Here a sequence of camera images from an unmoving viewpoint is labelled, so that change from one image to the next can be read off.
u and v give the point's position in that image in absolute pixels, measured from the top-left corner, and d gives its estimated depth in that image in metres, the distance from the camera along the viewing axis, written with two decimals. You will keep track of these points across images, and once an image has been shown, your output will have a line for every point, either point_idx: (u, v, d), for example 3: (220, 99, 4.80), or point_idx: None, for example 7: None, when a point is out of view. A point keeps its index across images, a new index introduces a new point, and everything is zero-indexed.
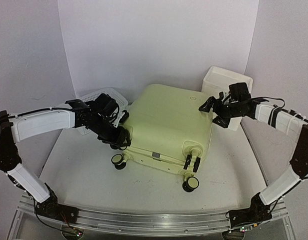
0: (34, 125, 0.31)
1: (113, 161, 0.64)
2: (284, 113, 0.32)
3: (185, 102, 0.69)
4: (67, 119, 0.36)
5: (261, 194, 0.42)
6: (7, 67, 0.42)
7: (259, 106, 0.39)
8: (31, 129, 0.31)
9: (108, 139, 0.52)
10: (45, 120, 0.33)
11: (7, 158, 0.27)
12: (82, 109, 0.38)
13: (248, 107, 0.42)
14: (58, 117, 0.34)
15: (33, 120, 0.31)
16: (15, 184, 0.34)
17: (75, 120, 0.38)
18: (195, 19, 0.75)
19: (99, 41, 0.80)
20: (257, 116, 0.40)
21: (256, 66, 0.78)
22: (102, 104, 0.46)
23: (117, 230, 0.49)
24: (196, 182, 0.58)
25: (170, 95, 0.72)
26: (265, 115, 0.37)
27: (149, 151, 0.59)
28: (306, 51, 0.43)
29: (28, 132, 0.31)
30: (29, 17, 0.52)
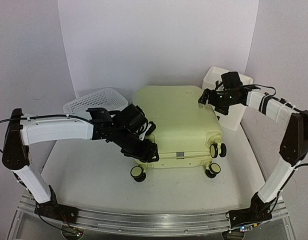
0: (46, 131, 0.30)
1: (132, 175, 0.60)
2: (274, 101, 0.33)
3: (184, 100, 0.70)
4: (83, 129, 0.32)
5: (259, 193, 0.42)
6: (7, 67, 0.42)
7: (250, 93, 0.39)
8: (42, 134, 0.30)
9: (134, 153, 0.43)
10: (57, 129, 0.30)
11: (14, 159, 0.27)
12: (103, 122, 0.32)
13: (240, 94, 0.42)
14: (73, 127, 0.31)
15: (44, 126, 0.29)
16: (18, 180, 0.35)
17: (93, 132, 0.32)
18: (195, 19, 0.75)
19: (99, 40, 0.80)
20: (248, 103, 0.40)
21: (256, 66, 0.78)
22: (130, 114, 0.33)
23: (117, 230, 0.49)
24: (218, 166, 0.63)
25: (170, 95, 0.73)
26: (256, 103, 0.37)
27: (173, 153, 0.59)
28: (305, 51, 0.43)
29: (38, 137, 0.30)
30: (29, 16, 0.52)
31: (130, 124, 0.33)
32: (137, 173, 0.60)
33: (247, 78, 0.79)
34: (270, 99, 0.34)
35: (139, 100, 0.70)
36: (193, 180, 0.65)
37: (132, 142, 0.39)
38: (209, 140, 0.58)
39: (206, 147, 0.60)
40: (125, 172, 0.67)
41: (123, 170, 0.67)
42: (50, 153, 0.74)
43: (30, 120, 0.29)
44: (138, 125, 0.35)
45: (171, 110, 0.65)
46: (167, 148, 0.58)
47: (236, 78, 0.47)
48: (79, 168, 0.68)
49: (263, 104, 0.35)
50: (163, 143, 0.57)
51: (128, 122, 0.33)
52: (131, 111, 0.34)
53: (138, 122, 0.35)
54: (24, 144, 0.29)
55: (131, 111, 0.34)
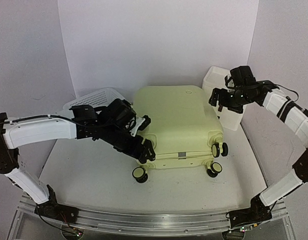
0: (28, 133, 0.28)
1: (134, 175, 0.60)
2: (297, 109, 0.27)
3: (185, 99, 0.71)
4: (67, 129, 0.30)
5: (261, 195, 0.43)
6: (7, 67, 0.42)
7: (271, 93, 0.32)
8: (27, 137, 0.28)
9: (124, 149, 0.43)
10: (42, 130, 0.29)
11: (3, 163, 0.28)
12: (86, 120, 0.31)
13: (257, 92, 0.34)
14: (56, 127, 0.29)
15: (27, 128, 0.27)
16: (14, 184, 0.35)
17: (77, 131, 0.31)
18: (195, 19, 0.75)
19: (99, 40, 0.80)
20: (267, 105, 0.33)
21: (256, 66, 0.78)
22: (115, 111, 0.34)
23: (117, 230, 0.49)
24: (219, 165, 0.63)
25: (170, 95, 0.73)
26: (276, 107, 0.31)
27: (175, 153, 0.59)
28: (305, 51, 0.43)
29: (24, 140, 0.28)
30: (28, 16, 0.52)
31: (116, 120, 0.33)
32: (139, 173, 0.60)
33: None
34: (293, 106, 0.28)
35: (139, 100, 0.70)
36: (193, 180, 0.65)
37: (121, 137, 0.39)
38: (211, 139, 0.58)
39: (208, 146, 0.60)
40: (126, 172, 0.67)
41: (123, 170, 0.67)
42: (50, 153, 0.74)
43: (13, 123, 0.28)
44: (127, 121, 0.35)
45: (172, 111, 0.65)
46: (169, 148, 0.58)
47: (249, 73, 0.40)
48: (79, 167, 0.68)
49: (284, 111, 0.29)
50: (165, 144, 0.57)
51: (115, 118, 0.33)
52: (117, 106, 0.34)
53: (125, 118, 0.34)
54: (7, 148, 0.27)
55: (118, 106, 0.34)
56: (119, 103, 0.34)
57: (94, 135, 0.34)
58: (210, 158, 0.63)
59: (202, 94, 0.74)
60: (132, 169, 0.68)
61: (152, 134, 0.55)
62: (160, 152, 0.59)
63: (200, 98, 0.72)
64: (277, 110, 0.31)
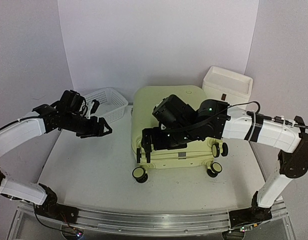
0: (7, 141, 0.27)
1: (134, 175, 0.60)
2: (268, 123, 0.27)
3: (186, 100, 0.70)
4: (38, 126, 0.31)
5: (259, 202, 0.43)
6: (6, 67, 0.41)
7: (230, 121, 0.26)
8: (7, 144, 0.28)
9: (86, 132, 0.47)
10: (18, 133, 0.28)
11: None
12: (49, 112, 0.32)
13: (211, 125, 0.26)
14: (29, 127, 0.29)
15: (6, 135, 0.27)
16: (10, 197, 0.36)
17: (46, 125, 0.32)
18: (195, 19, 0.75)
19: (99, 40, 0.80)
20: (228, 134, 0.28)
21: (256, 66, 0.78)
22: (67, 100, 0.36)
23: (117, 230, 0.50)
24: (219, 165, 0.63)
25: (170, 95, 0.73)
26: (242, 132, 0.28)
27: (175, 153, 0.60)
28: (306, 51, 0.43)
29: (4, 148, 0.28)
30: (28, 16, 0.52)
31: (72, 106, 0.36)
32: (139, 173, 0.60)
33: (247, 78, 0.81)
34: (263, 122, 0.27)
35: (139, 101, 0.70)
36: (193, 179, 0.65)
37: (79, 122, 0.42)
38: (211, 139, 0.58)
39: (208, 146, 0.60)
40: (125, 172, 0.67)
41: (123, 170, 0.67)
42: (50, 153, 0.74)
43: None
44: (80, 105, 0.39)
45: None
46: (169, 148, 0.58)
47: (180, 105, 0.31)
48: (78, 167, 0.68)
49: (256, 132, 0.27)
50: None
51: (70, 104, 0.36)
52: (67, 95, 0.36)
53: (78, 102, 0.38)
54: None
55: (67, 96, 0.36)
56: (68, 93, 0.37)
57: (58, 125, 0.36)
58: (210, 158, 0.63)
59: (202, 94, 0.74)
60: (131, 169, 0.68)
61: None
62: (160, 151, 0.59)
63: (200, 98, 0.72)
64: (244, 133, 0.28)
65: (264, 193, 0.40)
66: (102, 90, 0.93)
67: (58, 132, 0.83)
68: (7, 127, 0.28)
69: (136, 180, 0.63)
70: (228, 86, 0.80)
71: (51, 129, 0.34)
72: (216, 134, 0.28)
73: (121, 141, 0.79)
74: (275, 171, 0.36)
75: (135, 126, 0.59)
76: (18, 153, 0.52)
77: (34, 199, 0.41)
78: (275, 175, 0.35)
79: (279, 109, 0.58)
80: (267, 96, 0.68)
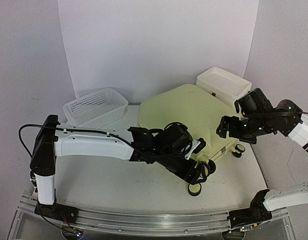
0: (79, 146, 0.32)
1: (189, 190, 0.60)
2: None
3: (187, 97, 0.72)
4: (117, 147, 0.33)
5: (264, 201, 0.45)
6: (5, 68, 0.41)
7: (301, 124, 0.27)
8: (80, 147, 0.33)
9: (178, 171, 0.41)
10: (93, 144, 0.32)
11: (44, 170, 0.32)
12: (144, 147, 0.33)
13: (286, 120, 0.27)
14: (107, 143, 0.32)
15: (82, 141, 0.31)
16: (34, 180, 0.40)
17: (132, 154, 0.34)
18: (194, 19, 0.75)
19: (100, 40, 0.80)
20: (292, 136, 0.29)
21: (256, 66, 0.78)
22: (170, 139, 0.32)
23: (117, 230, 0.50)
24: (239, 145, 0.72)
25: (169, 97, 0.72)
26: (303, 139, 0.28)
27: (219, 152, 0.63)
28: (307, 51, 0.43)
29: (75, 149, 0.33)
30: (28, 16, 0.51)
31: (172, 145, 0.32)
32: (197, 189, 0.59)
33: (245, 83, 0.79)
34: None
35: (142, 103, 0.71)
36: None
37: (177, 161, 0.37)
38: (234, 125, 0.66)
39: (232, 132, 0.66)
40: (126, 172, 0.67)
41: (123, 171, 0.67)
42: None
43: (67, 133, 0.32)
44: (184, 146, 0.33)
45: (177, 113, 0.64)
46: (217, 150, 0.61)
47: (263, 98, 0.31)
48: (79, 168, 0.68)
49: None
50: (212, 148, 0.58)
51: (171, 145, 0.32)
52: (176, 133, 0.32)
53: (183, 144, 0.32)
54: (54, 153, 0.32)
55: (175, 132, 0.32)
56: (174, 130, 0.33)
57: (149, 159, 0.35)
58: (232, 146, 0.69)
59: (202, 94, 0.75)
60: (131, 169, 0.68)
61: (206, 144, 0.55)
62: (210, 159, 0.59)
63: (200, 97, 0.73)
64: (303, 142, 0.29)
65: (277, 197, 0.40)
66: (102, 90, 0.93)
67: None
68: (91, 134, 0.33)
69: (175, 185, 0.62)
70: (228, 86, 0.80)
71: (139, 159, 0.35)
72: (283, 131, 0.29)
73: None
74: (302, 186, 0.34)
75: None
76: (18, 153, 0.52)
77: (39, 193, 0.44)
78: (301, 189, 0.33)
79: None
80: (269, 96, 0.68)
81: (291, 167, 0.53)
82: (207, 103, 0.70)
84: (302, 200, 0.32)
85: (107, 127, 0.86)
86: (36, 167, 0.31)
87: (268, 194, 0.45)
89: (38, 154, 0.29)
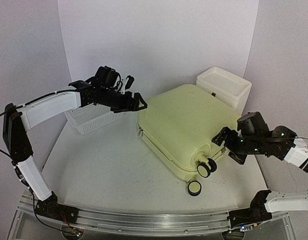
0: (42, 110, 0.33)
1: (190, 190, 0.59)
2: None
3: (186, 97, 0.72)
4: (73, 99, 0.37)
5: (266, 203, 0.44)
6: (5, 67, 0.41)
7: (295, 148, 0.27)
8: (42, 113, 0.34)
9: (121, 108, 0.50)
10: (53, 104, 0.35)
11: (22, 150, 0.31)
12: (87, 88, 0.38)
13: (279, 147, 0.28)
14: (65, 99, 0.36)
15: (42, 105, 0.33)
16: (20, 179, 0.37)
17: (81, 99, 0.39)
18: (194, 18, 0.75)
19: (99, 40, 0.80)
20: (288, 159, 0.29)
21: (256, 66, 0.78)
22: (102, 76, 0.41)
23: (117, 230, 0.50)
24: None
25: (169, 97, 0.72)
26: (298, 160, 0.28)
27: (219, 152, 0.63)
28: None
29: (40, 117, 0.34)
30: (27, 15, 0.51)
31: (105, 81, 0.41)
32: (198, 187, 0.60)
33: (245, 83, 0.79)
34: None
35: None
36: None
37: (115, 98, 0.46)
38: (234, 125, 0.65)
39: None
40: (125, 172, 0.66)
41: (123, 171, 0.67)
42: (50, 153, 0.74)
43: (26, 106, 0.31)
44: (114, 81, 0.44)
45: (178, 112, 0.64)
46: (217, 150, 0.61)
47: (262, 122, 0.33)
48: (78, 168, 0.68)
49: None
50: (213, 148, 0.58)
51: (104, 81, 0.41)
52: (102, 71, 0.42)
53: (111, 78, 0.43)
54: (26, 131, 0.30)
55: (102, 71, 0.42)
56: (102, 69, 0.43)
57: (94, 99, 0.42)
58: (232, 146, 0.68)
59: (202, 94, 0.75)
60: (131, 169, 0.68)
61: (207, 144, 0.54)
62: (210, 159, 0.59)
63: (200, 97, 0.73)
64: (298, 163, 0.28)
65: (281, 201, 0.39)
66: None
67: (58, 132, 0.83)
68: (46, 99, 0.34)
69: (175, 185, 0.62)
70: (228, 86, 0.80)
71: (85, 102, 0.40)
72: (279, 155, 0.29)
73: (121, 141, 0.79)
74: (307, 193, 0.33)
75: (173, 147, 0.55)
76: None
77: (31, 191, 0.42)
78: (305, 196, 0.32)
79: (284, 108, 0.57)
80: (269, 96, 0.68)
81: (292, 169, 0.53)
82: (208, 103, 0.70)
84: (305, 207, 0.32)
85: (107, 127, 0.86)
86: (16, 152, 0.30)
87: (269, 196, 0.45)
89: (14, 136, 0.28)
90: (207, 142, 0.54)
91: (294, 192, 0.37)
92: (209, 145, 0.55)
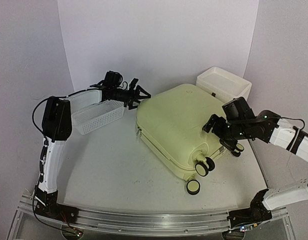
0: (79, 100, 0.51)
1: (190, 191, 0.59)
2: None
3: (183, 97, 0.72)
4: (95, 95, 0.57)
5: (264, 201, 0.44)
6: (5, 68, 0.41)
7: (278, 129, 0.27)
8: (78, 102, 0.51)
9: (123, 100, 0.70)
10: (83, 97, 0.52)
11: (65, 131, 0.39)
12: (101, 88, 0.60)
13: (263, 129, 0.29)
14: (91, 94, 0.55)
15: (77, 97, 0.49)
16: (41, 160, 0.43)
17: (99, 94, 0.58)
18: (194, 19, 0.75)
19: (100, 41, 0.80)
20: (273, 141, 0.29)
21: (256, 66, 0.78)
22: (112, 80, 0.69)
23: (117, 230, 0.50)
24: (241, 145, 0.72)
25: (166, 97, 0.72)
26: (285, 141, 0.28)
27: (217, 150, 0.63)
28: None
29: (76, 104, 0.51)
30: (26, 14, 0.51)
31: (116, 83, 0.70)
32: (198, 187, 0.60)
33: (245, 83, 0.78)
34: (304, 137, 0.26)
35: (140, 106, 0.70)
36: None
37: (117, 94, 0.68)
38: None
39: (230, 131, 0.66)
40: (125, 172, 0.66)
41: (123, 170, 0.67)
42: None
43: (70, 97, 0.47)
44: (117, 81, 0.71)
45: (176, 112, 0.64)
46: (215, 150, 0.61)
47: (246, 107, 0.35)
48: (78, 167, 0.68)
49: (295, 144, 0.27)
50: (211, 148, 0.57)
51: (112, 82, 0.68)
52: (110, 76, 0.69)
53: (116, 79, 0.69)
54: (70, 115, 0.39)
55: (110, 76, 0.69)
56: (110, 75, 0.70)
57: (107, 96, 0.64)
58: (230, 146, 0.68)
59: (199, 93, 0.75)
60: (131, 169, 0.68)
61: (204, 143, 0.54)
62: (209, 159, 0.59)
63: (197, 97, 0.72)
64: (285, 144, 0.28)
65: (276, 195, 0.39)
66: None
67: None
68: (80, 93, 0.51)
69: (176, 186, 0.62)
70: (228, 86, 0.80)
71: (103, 98, 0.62)
72: (264, 138, 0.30)
73: (121, 141, 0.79)
74: (300, 183, 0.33)
75: (172, 147, 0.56)
76: (18, 153, 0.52)
77: (43, 182, 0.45)
78: (298, 186, 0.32)
79: (283, 108, 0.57)
80: (269, 96, 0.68)
81: (291, 168, 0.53)
82: (205, 102, 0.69)
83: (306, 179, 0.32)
84: (300, 198, 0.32)
85: (107, 126, 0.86)
86: (62, 131, 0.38)
87: (267, 193, 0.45)
89: (62, 119, 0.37)
90: (205, 141, 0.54)
91: (289, 185, 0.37)
92: (206, 143, 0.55)
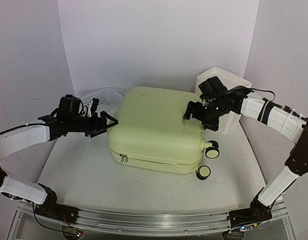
0: (15, 142, 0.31)
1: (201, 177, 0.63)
2: (277, 109, 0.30)
3: (145, 100, 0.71)
4: (42, 132, 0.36)
5: (259, 198, 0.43)
6: (5, 68, 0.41)
7: (247, 99, 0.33)
8: (12, 146, 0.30)
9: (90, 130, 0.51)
10: (23, 136, 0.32)
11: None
12: (55, 121, 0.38)
13: (233, 100, 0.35)
14: (36, 131, 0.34)
15: (14, 136, 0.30)
16: (11, 197, 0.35)
17: (50, 132, 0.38)
18: (194, 20, 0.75)
19: (100, 41, 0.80)
20: (245, 112, 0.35)
21: (255, 67, 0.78)
22: (65, 108, 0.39)
23: (117, 230, 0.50)
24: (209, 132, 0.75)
25: (131, 109, 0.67)
26: (256, 112, 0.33)
27: None
28: (307, 53, 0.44)
29: (11, 149, 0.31)
30: (27, 15, 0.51)
31: (70, 111, 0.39)
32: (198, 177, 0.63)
33: (246, 82, 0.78)
34: (273, 107, 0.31)
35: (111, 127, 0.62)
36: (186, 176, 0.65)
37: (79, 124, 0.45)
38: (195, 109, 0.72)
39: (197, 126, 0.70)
40: (124, 173, 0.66)
41: (122, 171, 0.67)
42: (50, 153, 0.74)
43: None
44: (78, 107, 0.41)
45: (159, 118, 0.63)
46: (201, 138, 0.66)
47: (219, 84, 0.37)
48: (78, 168, 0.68)
49: (265, 114, 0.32)
50: None
51: (67, 110, 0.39)
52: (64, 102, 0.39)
53: (75, 106, 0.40)
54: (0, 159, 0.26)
55: (64, 102, 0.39)
56: (64, 99, 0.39)
57: (63, 132, 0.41)
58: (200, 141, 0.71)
59: (153, 92, 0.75)
60: (130, 169, 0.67)
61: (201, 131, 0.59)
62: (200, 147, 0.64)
63: (155, 94, 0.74)
64: (257, 114, 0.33)
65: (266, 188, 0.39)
66: (102, 90, 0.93)
67: None
68: (17, 130, 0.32)
69: (175, 185, 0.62)
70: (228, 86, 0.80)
71: (54, 135, 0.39)
72: (236, 109, 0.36)
73: None
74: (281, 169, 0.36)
75: (180, 148, 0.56)
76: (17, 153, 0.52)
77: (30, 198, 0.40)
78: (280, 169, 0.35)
79: None
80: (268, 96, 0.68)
81: None
82: (167, 95, 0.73)
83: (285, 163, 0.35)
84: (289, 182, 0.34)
85: None
86: None
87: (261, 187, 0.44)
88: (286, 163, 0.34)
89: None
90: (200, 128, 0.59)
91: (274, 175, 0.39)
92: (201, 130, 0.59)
